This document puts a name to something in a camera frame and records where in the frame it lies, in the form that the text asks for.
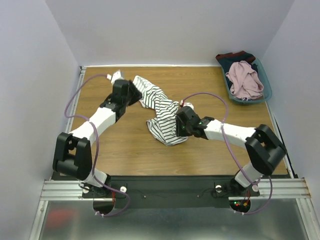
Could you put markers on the left aluminium frame rail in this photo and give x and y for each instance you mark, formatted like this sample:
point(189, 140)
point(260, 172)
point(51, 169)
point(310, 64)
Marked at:
point(72, 100)

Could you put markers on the dark navy maroon garment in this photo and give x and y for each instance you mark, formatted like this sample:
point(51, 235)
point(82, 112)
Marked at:
point(227, 59)

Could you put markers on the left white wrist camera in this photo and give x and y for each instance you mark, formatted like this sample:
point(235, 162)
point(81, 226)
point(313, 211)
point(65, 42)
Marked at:
point(118, 75)

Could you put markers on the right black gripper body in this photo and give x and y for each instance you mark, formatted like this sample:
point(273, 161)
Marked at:
point(179, 124)

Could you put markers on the teal plastic basket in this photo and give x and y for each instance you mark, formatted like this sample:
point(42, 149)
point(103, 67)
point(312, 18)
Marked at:
point(267, 91)

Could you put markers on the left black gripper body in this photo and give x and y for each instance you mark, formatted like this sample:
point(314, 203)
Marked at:
point(126, 102)

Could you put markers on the aluminium frame rail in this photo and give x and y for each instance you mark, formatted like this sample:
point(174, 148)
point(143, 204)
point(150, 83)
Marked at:
point(72, 100)
point(304, 203)
point(287, 188)

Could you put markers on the black white striped tank top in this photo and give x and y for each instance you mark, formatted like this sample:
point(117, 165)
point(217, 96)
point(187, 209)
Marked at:
point(163, 126)

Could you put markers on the pink tank top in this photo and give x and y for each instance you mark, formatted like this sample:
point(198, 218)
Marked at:
point(245, 83)

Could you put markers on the front aluminium frame rail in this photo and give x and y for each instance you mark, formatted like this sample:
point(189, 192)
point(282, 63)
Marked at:
point(287, 188)

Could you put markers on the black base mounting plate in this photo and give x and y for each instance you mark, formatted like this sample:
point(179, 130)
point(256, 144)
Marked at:
point(186, 191)

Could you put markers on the right aluminium frame rail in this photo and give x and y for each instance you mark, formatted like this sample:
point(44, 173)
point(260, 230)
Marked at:
point(304, 203)

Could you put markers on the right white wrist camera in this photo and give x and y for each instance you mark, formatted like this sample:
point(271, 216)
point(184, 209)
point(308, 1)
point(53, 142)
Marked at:
point(186, 104)

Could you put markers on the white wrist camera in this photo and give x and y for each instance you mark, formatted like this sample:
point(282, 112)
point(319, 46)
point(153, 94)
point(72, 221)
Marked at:
point(118, 75)
point(186, 104)

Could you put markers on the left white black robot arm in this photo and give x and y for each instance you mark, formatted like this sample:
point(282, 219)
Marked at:
point(76, 152)

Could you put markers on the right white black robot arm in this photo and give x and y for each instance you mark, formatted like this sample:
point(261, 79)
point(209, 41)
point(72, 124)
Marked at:
point(263, 147)

